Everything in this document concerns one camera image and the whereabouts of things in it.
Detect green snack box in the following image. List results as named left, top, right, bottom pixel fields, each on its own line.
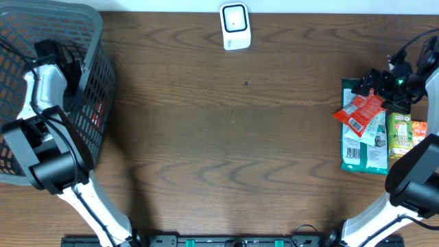
left=387, top=113, right=413, bottom=159

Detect red snack packet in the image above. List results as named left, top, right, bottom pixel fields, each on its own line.
left=333, top=89, right=383, bottom=137

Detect small orange candy box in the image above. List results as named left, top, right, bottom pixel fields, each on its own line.
left=412, top=121, right=427, bottom=146

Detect white teal wipes packet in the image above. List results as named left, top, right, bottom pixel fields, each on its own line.
left=343, top=111, right=387, bottom=148

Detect green white 3M packet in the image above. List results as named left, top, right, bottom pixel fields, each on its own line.
left=340, top=78, right=390, bottom=176

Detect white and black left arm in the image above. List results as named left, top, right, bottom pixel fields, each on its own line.
left=1, top=38, right=148, bottom=246

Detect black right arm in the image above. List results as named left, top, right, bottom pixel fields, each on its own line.
left=320, top=36, right=438, bottom=246

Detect grey plastic mesh basket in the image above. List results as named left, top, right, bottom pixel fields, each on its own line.
left=1, top=1, right=116, bottom=193

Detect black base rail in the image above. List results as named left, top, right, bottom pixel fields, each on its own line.
left=60, top=235, right=405, bottom=247

